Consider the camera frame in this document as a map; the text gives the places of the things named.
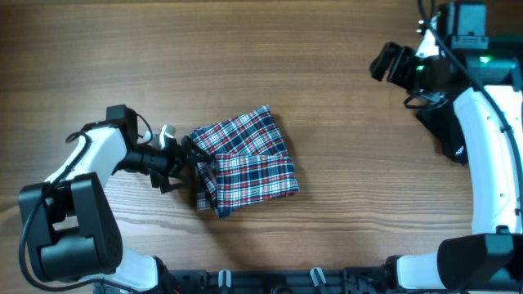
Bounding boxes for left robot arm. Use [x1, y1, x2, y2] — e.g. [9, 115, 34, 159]
[18, 105, 212, 293]

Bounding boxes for black mesh shorts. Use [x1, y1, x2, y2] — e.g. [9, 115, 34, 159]
[415, 33, 523, 167]

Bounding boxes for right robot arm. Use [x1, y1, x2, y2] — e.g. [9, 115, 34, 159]
[355, 1, 522, 293]

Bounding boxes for right black camera cable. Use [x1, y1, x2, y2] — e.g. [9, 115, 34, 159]
[416, 0, 523, 205]

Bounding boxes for plaid sleeveless shirt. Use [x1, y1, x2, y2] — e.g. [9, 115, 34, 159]
[190, 105, 300, 218]

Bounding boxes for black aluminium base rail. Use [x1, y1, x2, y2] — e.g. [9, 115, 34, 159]
[148, 267, 403, 294]

